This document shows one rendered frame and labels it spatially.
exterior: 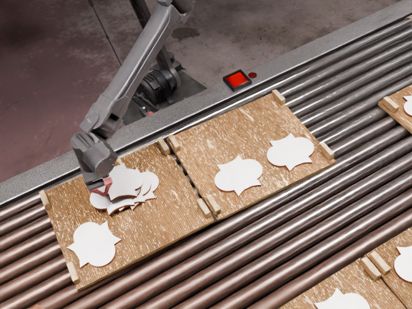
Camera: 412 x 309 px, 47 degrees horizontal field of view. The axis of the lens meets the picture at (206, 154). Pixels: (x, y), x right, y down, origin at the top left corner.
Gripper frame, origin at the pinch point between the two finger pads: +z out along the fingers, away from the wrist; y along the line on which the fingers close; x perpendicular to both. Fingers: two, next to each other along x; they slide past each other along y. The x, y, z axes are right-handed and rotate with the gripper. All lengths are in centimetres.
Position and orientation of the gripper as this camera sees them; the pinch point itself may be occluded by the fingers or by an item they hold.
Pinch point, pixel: (100, 183)
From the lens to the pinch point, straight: 139.2
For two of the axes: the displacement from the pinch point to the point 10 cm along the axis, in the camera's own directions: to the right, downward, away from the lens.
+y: -3.9, -7.1, 5.8
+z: 0.8, 6.1, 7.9
